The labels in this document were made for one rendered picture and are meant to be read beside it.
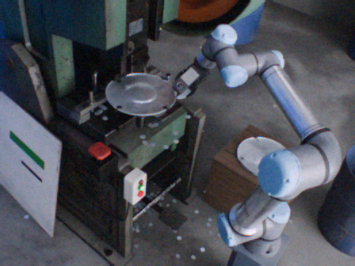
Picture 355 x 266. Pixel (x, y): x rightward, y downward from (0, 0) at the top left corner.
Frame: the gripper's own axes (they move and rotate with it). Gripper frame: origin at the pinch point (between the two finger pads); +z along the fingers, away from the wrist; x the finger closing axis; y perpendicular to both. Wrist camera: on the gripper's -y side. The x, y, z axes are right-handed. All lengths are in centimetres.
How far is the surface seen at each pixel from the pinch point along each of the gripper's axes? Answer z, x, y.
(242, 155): 38, -38, 41
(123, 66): 4.3, 23.0, -4.7
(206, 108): 95, -3, 104
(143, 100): 12.9, 9.1, -2.4
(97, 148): 13.8, 5.3, -32.4
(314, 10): 90, -2, 332
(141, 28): -7.3, 27.6, 4.9
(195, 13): -8.3, 22.2, 34.6
